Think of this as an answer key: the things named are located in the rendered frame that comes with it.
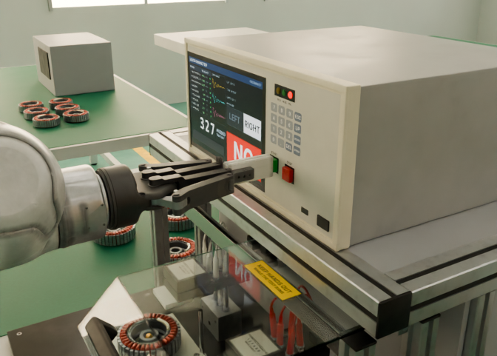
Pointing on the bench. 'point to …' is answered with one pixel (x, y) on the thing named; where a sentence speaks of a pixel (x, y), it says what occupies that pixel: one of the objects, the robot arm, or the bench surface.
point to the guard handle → (102, 336)
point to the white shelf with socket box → (171, 39)
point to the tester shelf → (370, 255)
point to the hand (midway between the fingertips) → (248, 169)
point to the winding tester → (366, 126)
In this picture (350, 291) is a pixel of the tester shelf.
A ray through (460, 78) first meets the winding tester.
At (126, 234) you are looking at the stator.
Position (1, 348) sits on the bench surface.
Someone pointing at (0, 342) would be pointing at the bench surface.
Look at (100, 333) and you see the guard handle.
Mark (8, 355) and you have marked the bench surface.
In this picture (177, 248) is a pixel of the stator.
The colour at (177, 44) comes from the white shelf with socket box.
